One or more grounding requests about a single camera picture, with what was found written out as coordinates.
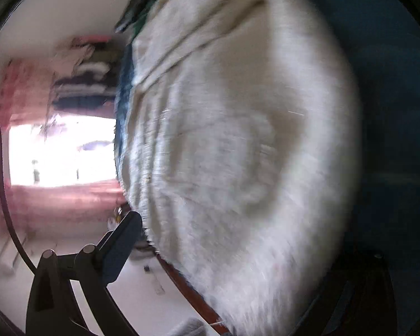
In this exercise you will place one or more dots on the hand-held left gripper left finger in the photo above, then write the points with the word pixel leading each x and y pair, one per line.
pixel 116 252

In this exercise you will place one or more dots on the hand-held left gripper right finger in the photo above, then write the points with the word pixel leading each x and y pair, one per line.
pixel 367 287

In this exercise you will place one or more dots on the white fluffy garment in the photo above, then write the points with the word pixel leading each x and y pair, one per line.
pixel 231 147

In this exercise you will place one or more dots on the stack of folded clothes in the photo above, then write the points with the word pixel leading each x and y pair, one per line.
pixel 85 77

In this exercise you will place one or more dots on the dark clothes pile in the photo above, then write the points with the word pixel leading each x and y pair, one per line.
pixel 136 7

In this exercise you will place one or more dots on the bright window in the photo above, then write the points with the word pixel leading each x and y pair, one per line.
pixel 63 150

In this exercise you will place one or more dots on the blue cloth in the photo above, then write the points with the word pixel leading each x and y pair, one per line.
pixel 123 94

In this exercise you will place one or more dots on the dark blue bedsheet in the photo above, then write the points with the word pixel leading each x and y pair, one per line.
pixel 388 112

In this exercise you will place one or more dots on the pink curtain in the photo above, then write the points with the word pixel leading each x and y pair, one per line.
pixel 24 84

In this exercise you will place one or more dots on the brown wooden bed frame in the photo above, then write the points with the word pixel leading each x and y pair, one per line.
pixel 192 294

